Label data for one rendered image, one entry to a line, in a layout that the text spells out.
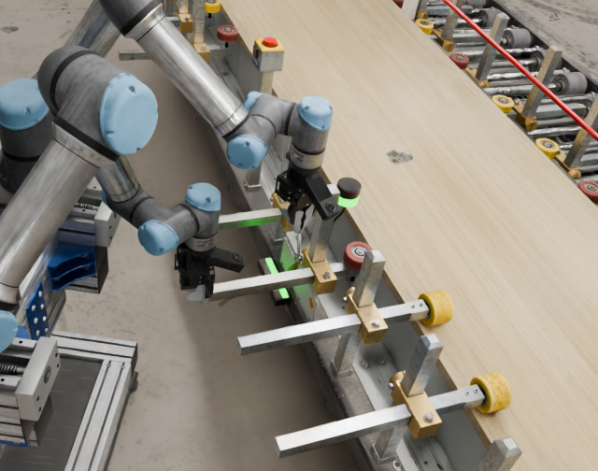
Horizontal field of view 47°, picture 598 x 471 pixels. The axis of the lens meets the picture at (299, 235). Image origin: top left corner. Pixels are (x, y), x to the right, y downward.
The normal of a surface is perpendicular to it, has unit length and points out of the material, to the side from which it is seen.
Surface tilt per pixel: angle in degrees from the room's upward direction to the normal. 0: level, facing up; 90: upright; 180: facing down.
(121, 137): 85
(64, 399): 0
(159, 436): 0
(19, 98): 7
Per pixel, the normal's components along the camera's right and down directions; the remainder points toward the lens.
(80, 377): 0.14, -0.73
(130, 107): 0.83, 0.40
